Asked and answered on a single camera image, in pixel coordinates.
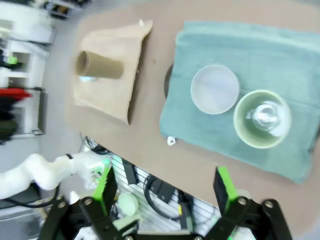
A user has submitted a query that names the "beige cloth mat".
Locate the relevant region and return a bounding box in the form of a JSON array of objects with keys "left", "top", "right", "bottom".
[{"left": 72, "top": 19, "right": 154, "bottom": 126}]

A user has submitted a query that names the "blue cloth mat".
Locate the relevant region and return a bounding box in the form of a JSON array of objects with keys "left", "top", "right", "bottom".
[{"left": 159, "top": 20, "right": 320, "bottom": 185}]

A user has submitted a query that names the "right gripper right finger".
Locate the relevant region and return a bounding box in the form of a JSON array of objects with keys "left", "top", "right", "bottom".
[{"left": 202, "top": 165, "right": 295, "bottom": 240}]

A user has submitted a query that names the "grey bowl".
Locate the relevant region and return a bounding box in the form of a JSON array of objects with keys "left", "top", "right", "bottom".
[{"left": 190, "top": 64, "right": 240, "bottom": 115}]

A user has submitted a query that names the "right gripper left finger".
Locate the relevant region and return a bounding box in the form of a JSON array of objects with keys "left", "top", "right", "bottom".
[{"left": 41, "top": 164, "right": 127, "bottom": 240}]

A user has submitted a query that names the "tall brown cup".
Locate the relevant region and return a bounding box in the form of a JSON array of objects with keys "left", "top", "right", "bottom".
[{"left": 75, "top": 50, "right": 125, "bottom": 80}]

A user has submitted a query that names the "white wire rack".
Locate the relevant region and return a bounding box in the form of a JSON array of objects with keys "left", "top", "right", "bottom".
[{"left": 109, "top": 154, "right": 222, "bottom": 232}]

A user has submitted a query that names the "black cable loop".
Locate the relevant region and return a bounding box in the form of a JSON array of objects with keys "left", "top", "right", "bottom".
[{"left": 142, "top": 173, "right": 181, "bottom": 222}]

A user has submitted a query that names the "tall green cup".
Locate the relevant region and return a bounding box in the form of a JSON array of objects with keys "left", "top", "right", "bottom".
[{"left": 232, "top": 89, "right": 292, "bottom": 150}]

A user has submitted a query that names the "pale green round knob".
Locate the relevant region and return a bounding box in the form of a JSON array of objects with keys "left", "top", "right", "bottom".
[{"left": 117, "top": 193, "right": 140, "bottom": 216}]

